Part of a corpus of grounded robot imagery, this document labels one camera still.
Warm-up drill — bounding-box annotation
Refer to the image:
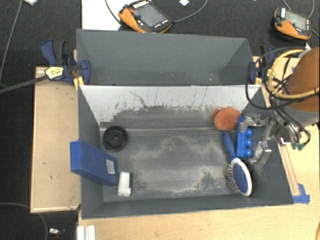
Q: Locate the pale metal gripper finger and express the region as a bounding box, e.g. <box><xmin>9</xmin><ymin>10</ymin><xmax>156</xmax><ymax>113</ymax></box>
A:
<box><xmin>248</xmin><ymin>140</ymin><xmax>273</xmax><ymax>165</ymax></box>
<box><xmin>240</xmin><ymin>116</ymin><xmax>273</xmax><ymax>132</ymax></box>

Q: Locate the blue studded toy block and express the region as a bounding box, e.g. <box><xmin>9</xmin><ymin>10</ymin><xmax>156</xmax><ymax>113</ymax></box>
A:
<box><xmin>235</xmin><ymin>116</ymin><xmax>256</xmax><ymax>160</ymax></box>

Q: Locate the orange round scrubber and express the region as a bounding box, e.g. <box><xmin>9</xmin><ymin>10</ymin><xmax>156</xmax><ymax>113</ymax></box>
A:
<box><xmin>213</xmin><ymin>107</ymin><xmax>242</xmax><ymax>133</ymax></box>

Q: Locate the grey metal bin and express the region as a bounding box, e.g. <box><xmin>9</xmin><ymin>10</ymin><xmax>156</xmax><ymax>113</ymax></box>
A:
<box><xmin>75</xmin><ymin>28</ymin><xmax>295</xmax><ymax>220</ymax></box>

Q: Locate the white small block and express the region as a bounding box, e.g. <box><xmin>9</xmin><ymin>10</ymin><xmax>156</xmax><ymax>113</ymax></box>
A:
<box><xmin>117</xmin><ymin>171</ymin><xmax>133</xmax><ymax>197</ymax></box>

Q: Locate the black round disc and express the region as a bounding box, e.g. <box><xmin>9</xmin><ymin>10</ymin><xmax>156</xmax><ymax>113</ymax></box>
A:
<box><xmin>102</xmin><ymin>125</ymin><xmax>129</xmax><ymax>153</ymax></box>

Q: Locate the blue flat box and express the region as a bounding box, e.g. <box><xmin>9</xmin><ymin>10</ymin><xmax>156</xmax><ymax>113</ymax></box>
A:
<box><xmin>69</xmin><ymin>139</ymin><xmax>119</xmax><ymax>187</ymax></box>

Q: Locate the pale wood board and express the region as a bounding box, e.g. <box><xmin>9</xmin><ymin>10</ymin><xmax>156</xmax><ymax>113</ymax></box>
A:
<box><xmin>29</xmin><ymin>66</ymin><xmax>83</xmax><ymax>214</ymax></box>

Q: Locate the blue handled white brush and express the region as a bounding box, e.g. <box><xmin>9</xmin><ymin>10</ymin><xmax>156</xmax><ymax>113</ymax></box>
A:
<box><xmin>221</xmin><ymin>131</ymin><xmax>254</xmax><ymax>197</ymax></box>

